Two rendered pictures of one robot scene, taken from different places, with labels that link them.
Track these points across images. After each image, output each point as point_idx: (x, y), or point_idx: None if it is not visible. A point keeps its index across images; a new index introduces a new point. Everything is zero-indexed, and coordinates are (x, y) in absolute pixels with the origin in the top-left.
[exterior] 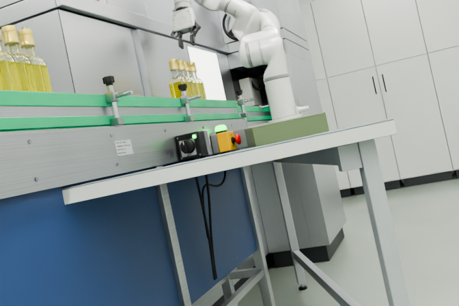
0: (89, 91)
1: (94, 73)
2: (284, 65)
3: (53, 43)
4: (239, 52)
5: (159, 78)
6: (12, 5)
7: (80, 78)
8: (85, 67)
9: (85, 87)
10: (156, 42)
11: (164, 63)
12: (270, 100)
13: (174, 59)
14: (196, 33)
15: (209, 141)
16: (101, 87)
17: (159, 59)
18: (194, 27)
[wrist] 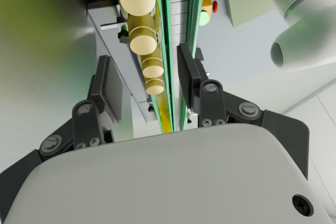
0: (128, 119)
1: (125, 131)
2: None
3: None
4: (275, 65)
5: (64, 47)
6: None
7: (131, 131)
8: (129, 138)
9: (129, 124)
10: (12, 164)
11: (0, 48)
12: (273, 4)
13: (162, 90)
14: (233, 96)
15: (202, 55)
16: (123, 116)
17: (31, 85)
18: (251, 159)
